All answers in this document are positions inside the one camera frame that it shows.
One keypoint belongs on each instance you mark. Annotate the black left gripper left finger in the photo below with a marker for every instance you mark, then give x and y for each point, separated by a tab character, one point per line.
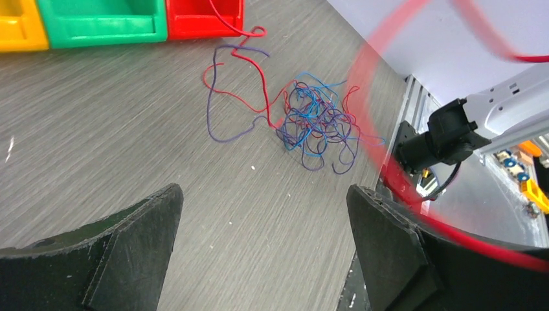
116	263

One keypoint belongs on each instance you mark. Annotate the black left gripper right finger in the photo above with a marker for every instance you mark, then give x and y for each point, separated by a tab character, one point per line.
408	266

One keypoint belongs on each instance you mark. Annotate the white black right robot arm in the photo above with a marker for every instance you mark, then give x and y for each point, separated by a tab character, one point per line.
508	113

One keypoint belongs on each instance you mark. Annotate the green plastic bin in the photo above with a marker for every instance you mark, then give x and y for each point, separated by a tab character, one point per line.
87	23

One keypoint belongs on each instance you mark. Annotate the red plastic bin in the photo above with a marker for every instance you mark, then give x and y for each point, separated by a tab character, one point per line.
195	19

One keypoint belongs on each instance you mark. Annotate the yellow plastic bin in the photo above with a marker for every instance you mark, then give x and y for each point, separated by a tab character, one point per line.
22	28

